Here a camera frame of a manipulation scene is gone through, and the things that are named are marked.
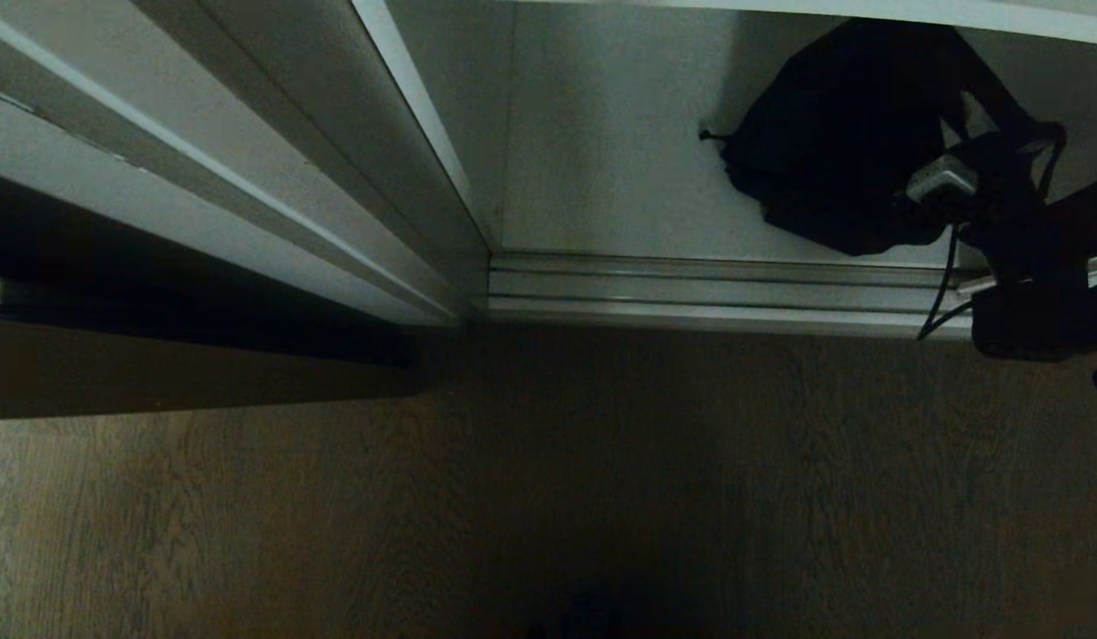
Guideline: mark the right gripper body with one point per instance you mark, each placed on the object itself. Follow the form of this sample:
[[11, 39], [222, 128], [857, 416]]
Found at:
[[1001, 173]]

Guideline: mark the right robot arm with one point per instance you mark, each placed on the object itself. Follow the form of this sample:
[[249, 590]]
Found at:
[[1045, 266]]

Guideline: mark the white sliding wardrobe door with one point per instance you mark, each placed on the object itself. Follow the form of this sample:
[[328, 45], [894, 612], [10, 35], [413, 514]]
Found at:
[[247, 169]]

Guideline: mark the black bag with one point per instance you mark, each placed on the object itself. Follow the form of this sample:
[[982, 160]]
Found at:
[[832, 142]]

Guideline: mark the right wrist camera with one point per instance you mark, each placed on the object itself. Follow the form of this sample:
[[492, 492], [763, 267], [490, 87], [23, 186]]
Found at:
[[941, 182]]

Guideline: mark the metal door track rail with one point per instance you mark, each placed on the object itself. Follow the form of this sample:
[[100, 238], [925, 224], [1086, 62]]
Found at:
[[708, 291]]

